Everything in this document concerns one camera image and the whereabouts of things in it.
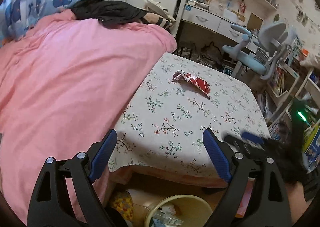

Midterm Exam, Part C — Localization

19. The yellow trash bin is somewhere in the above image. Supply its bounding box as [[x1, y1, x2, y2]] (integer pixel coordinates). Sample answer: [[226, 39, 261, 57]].
[[144, 194, 213, 226]]

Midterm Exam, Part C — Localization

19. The right hand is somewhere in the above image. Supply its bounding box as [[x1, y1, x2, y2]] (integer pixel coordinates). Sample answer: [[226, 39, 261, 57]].
[[285, 182, 308, 223]]

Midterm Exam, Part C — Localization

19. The blue paper bag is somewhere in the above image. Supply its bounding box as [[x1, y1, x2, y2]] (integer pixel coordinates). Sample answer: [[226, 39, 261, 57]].
[[303, 124, 319, 173]]

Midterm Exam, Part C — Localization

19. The yellow patterned snack bag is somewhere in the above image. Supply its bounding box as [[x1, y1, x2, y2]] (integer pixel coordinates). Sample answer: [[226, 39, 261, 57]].
[[108, 190, 134, 222]]

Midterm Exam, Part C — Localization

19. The white bookshelf rack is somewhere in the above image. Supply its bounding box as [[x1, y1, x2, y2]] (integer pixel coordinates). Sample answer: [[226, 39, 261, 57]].
[[255, 64, 319, 139]]

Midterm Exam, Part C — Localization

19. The floral bed sheet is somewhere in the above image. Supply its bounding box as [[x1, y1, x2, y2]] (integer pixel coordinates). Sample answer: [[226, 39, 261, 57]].
[[109, 53, 269, 177]]

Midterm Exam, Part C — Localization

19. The pink duvet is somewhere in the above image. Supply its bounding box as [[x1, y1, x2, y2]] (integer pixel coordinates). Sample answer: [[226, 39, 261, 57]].
[[1, 9, 176, 222]]

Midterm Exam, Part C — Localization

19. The red snack wrapper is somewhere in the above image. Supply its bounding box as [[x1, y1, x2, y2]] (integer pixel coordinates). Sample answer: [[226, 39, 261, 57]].
[[172, 70, 210, 99]]

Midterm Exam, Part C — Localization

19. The light blue desk chair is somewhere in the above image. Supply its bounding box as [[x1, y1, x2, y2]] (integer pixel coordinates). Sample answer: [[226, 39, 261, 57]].
[[222, 22, 297, 81]]

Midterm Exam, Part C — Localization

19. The black garment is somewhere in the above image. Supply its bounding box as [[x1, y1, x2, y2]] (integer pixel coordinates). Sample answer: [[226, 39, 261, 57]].
[[71, 0, 148, 28]]

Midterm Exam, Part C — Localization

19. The striped pillow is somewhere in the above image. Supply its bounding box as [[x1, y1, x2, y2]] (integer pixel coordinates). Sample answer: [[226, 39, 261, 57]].
[[139, 12, 172, 32]]

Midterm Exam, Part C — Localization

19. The beige cloth bag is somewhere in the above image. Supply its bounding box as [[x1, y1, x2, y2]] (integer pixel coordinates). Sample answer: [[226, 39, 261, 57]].
[[144, 0, 174, 20]]

